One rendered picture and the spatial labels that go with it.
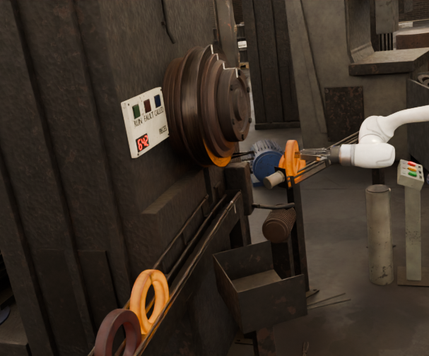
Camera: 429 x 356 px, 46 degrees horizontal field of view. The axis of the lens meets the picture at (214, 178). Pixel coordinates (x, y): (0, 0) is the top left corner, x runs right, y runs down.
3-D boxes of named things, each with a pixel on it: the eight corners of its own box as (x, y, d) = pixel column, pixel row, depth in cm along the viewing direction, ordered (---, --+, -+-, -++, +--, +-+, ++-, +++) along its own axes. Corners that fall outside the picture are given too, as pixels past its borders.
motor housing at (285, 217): (271, 318, 250) (259, 219, 233) (280, 294, 269) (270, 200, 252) (297, 320, 245) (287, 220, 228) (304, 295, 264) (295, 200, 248)
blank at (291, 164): (283, 148, 208) (291, 149, 207) (290, 134, 221) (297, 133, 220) (285, 182, 215) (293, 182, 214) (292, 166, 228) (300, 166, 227)
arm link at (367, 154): (354, 173, 208) (356, 154, 217) (394, 174, 202) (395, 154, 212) (353, 152, 201) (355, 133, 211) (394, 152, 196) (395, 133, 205)
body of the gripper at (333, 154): (339, 167, 208) (316, 166, 211) (341, 160, 215) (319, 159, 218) (339, 149, 205) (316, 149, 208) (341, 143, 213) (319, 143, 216)
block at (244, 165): (228, 216, 235) (222, 167, 227) (233, 209, 242) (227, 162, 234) (251, 216, 231) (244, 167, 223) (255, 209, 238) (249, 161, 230)
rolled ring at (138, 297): (133, 325, 134) (122, 324, 135) (161, 342, 149) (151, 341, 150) (149, 259, 143) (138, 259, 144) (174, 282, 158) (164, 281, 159)
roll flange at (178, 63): (167, 184, 189) (144, 57, 174) (208, 148, 230) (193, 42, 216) (191, 184, 185) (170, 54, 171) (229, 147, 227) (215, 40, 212)
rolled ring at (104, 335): (133, 294, 135) (122, 293, 136) (97, 342, 119) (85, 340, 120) (148, 348, 142) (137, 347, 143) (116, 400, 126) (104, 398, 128)
